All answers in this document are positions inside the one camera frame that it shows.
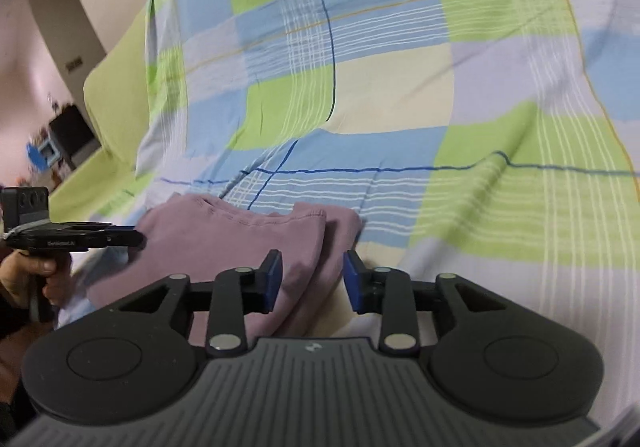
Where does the green covered sofa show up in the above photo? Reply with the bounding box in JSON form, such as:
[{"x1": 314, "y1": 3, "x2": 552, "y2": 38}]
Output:
[{"x1": 49, "y1": 11, "x2": 157, "y2": 224}]

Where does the person's left hand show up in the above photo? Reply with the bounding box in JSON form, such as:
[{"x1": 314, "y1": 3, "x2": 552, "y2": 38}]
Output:
[{"x1": 0, "y1": 251, "x2": 74, "y2": 313}]

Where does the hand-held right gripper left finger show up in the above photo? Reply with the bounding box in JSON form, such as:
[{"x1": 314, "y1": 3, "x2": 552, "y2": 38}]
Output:
[{"x1": 107, "y1": 249, "x2": 284, "y2": 358}]

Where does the purple garment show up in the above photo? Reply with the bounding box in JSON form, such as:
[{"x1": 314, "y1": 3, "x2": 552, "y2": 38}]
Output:
[{"x1": 85, "y1": 193, "x2": 364, "y2": 349}]

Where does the plaid blanket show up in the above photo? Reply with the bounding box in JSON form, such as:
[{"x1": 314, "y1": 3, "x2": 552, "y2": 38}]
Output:
[{"x1": 52, "y1": 0, "x2": 640, "y2": 447}]

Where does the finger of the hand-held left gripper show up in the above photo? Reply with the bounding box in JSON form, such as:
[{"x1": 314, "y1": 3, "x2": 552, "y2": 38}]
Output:
[{"x1": 107, "y1": 225, "x2": 147, "y2": 251}]

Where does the light blue microwave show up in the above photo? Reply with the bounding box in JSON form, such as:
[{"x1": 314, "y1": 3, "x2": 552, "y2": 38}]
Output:
[{"x1": 38, "y1": 139, "x2": 62, "y2": 166}]

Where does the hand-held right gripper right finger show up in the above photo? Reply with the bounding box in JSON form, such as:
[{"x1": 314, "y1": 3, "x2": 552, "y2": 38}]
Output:
[{"x1": 343, "y1": 249, "x2": 509, "y2": 358}]

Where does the black cabinet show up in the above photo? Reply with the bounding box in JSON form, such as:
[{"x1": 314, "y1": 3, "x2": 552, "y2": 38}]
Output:
[{"x1": 48, "y1": 104, "x2": 101, "y2": 169}]

